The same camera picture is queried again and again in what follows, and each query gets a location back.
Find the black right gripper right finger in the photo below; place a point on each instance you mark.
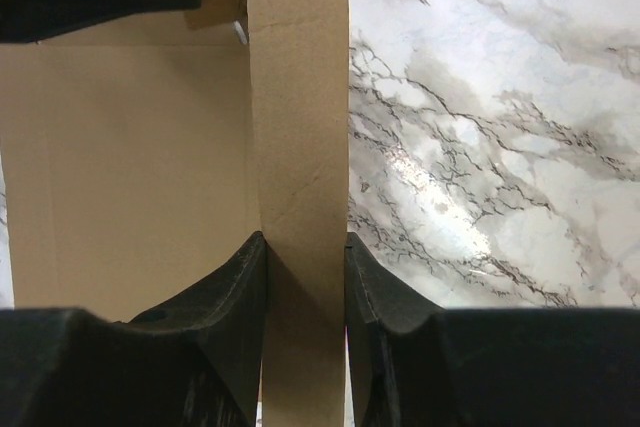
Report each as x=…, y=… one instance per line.
x=413, y=363

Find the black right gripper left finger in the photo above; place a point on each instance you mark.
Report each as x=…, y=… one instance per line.
x=193, y=360

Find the brown cardboard box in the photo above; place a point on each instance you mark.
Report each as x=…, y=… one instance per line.
x=141, y=153

